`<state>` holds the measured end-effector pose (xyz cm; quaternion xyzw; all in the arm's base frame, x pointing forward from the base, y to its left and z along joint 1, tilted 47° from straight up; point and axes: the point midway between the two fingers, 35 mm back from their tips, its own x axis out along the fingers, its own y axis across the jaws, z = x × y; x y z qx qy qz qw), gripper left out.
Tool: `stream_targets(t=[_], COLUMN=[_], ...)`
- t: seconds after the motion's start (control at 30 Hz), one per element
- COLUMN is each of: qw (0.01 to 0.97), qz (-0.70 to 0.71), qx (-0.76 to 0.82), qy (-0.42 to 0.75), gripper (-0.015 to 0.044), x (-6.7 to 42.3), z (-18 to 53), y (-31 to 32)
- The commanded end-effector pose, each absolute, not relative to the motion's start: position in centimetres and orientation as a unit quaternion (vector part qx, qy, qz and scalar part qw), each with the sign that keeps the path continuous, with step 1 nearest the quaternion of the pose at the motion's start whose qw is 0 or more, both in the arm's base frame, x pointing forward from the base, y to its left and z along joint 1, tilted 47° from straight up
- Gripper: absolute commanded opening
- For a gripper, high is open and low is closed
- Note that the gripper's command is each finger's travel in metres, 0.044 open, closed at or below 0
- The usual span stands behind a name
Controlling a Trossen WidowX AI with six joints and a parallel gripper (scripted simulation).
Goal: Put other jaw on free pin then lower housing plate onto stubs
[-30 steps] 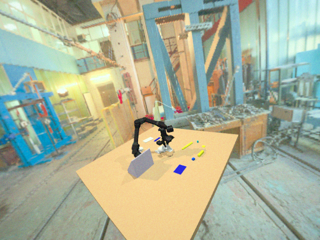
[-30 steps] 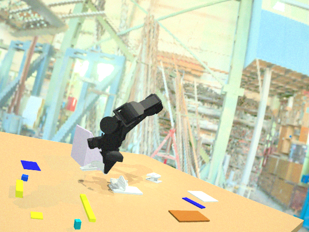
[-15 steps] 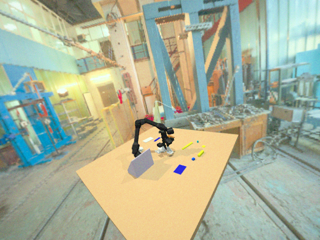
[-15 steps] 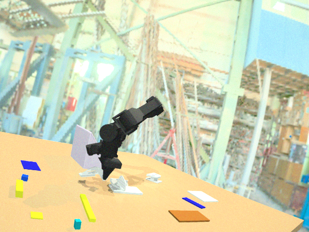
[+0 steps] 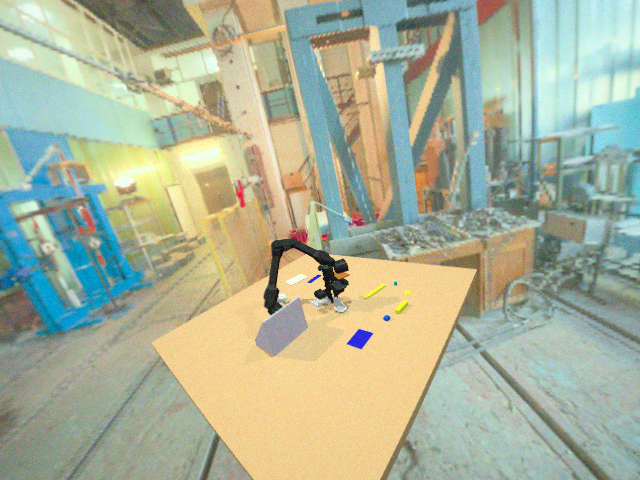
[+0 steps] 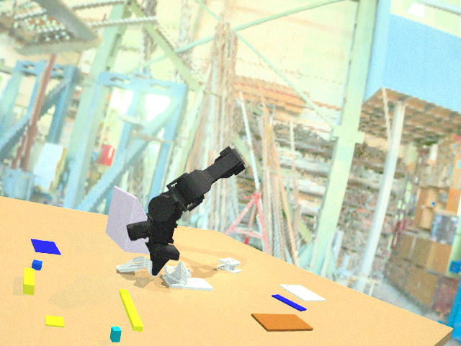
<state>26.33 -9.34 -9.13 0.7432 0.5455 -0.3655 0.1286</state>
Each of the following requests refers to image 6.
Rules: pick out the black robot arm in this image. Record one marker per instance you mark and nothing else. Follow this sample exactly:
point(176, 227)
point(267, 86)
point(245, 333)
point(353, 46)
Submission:
point(188, 190)

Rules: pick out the yellow flat block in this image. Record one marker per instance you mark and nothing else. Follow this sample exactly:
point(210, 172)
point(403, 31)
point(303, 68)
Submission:
point(54, 321)

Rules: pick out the blue flat bar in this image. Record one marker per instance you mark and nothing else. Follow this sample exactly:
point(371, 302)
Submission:
point(288, 302)

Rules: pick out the yellow rectangular block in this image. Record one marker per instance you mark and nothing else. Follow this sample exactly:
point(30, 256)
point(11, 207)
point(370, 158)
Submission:
point(29, 281)

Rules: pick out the orange flat plate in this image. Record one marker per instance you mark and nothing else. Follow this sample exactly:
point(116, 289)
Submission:
point(281, 322)

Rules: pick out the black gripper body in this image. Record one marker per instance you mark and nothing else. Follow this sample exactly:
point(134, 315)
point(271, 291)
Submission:
point(161, 246)

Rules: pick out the yellow long bar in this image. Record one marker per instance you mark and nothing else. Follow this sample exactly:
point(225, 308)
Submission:
point(131, 311)

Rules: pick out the small cyan block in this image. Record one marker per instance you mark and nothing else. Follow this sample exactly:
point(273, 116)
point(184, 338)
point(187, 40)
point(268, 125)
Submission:
point(115, 334)

